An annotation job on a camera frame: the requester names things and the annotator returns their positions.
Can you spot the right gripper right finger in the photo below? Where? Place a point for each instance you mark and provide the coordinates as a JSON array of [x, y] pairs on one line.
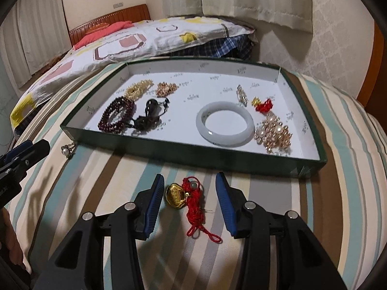
[[279, 251]]

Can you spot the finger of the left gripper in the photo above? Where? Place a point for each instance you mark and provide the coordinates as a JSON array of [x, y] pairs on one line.
[[34, 153], [16, 151]]

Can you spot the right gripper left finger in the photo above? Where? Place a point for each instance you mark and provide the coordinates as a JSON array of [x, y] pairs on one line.
[[77, 262]]

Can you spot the black gourd pendant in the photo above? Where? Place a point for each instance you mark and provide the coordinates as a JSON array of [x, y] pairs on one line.
[[153, 111]]

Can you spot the pearl cluster brooch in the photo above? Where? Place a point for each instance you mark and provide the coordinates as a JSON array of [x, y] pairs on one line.
[[273, 135]]

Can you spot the white jade bangle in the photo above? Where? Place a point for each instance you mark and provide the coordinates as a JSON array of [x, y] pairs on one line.
[[225, 124]]

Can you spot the small gold red charm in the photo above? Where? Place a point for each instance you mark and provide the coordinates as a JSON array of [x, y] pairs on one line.
[[260, 106]]

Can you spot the crystal rhinestone brooch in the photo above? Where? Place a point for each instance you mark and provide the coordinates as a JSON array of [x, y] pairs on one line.
[[241, 95]]

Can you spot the green jewelry tray box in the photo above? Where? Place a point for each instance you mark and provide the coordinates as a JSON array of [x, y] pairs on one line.
[[175, 138]]

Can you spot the left hand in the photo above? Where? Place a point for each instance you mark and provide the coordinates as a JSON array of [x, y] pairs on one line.
[[16, 254]]

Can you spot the striped tablecloth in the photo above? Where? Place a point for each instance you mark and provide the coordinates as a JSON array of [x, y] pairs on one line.
[[344, 203]]

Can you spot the left window curtain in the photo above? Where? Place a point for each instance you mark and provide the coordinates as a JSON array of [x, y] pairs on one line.
[[32, 34]]

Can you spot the pink pillow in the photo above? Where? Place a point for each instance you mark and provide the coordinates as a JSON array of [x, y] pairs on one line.
[[102, 32]]

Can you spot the wooden headboard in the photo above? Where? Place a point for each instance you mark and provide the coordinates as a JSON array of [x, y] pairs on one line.
[[134, 14]]

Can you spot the wooden door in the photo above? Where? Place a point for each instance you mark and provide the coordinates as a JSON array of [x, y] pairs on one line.
[[373, 91]]

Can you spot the bed with patterned quilt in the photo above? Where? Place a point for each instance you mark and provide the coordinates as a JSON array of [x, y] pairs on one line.
[[146, 39]]

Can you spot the wall power socket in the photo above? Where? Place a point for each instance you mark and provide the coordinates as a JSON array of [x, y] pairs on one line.
[[118, 5]]

